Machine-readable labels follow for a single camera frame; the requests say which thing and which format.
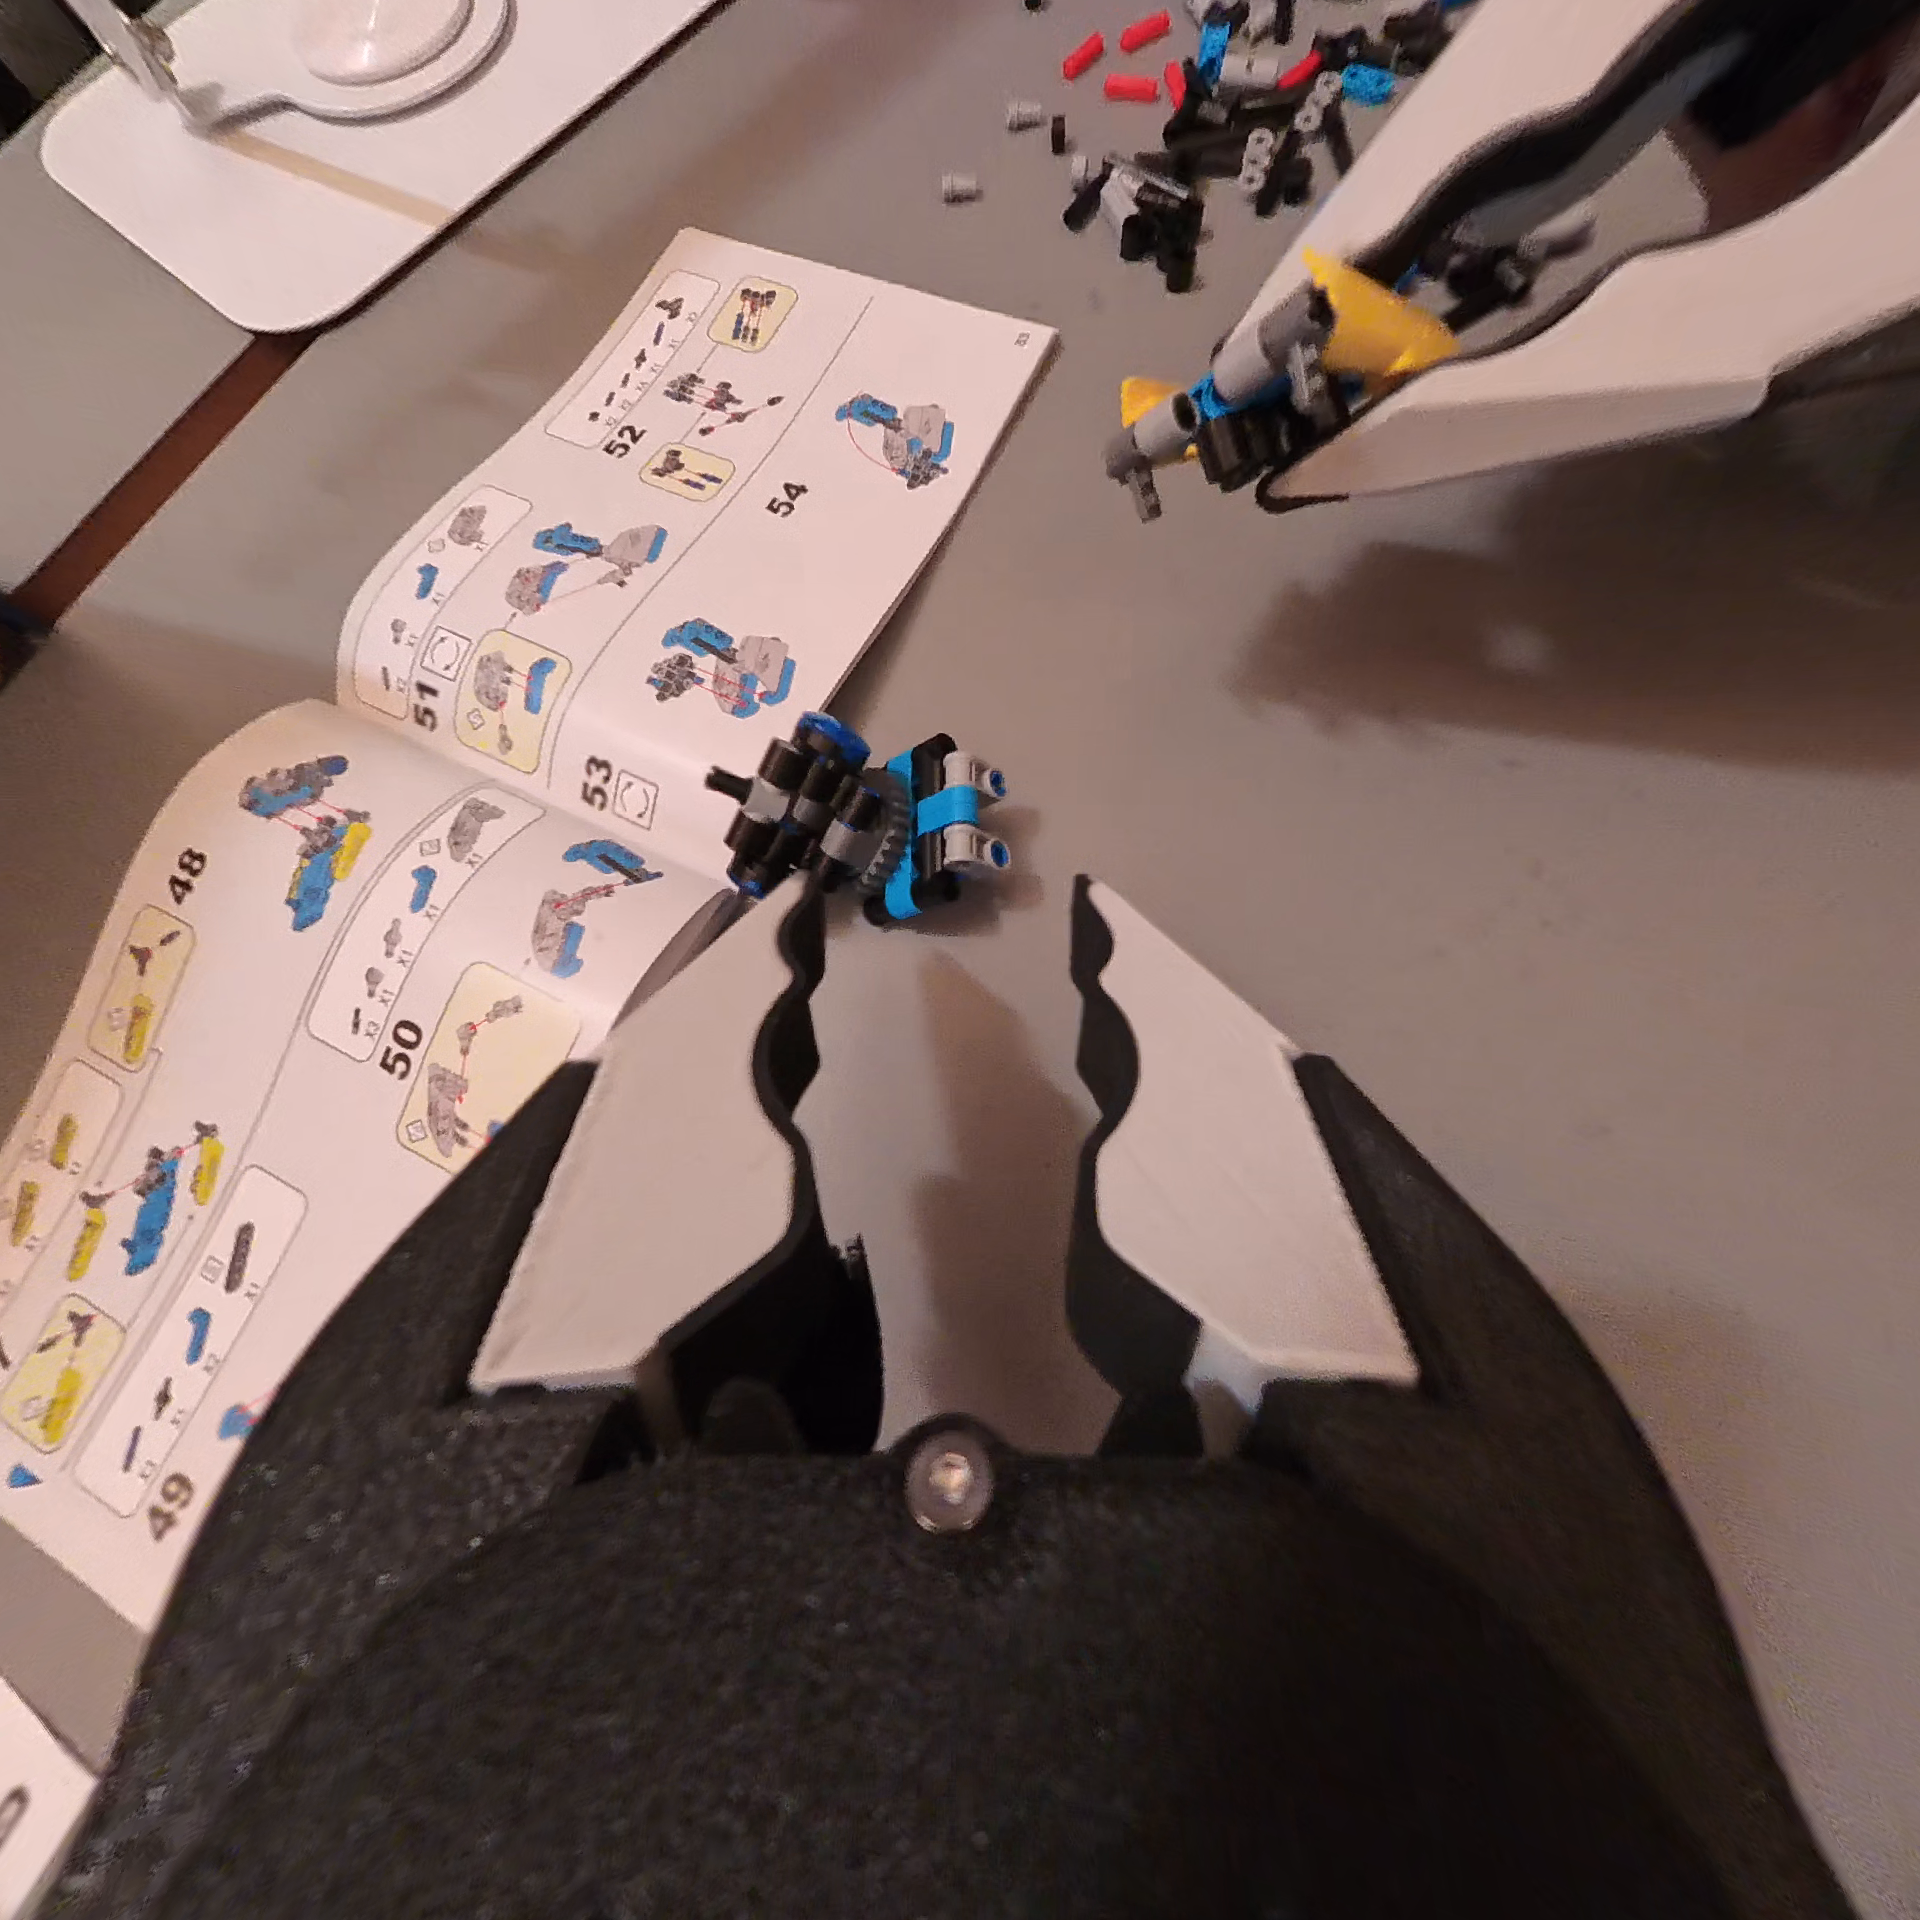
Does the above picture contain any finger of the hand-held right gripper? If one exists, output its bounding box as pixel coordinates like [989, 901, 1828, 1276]
[1299, 0, 1711, 283]
[1256, 142, 1920, 514]

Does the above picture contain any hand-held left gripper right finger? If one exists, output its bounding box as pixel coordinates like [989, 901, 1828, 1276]
[1066, 872, 1421, 1413]

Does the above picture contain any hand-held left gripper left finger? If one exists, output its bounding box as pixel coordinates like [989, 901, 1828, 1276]
[469, 871, 837, 1402]

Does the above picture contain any yellow and blue brick assembly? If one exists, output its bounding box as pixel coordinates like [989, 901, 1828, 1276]
[1106, 247, 1460, 520]

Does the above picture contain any black and blue gear assembly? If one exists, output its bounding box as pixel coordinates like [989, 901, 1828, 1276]
[718, 711, 1011, 924]

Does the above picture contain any grey desk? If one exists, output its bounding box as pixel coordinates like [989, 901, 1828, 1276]
[0, 0, 1920, 1920]

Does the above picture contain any pile of loose building pieces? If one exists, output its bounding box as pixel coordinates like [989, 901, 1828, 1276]
[941, 0, 1478, 295]

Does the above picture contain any open instruction booklet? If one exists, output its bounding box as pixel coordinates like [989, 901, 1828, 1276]
[0, 224, 1061, 1636]

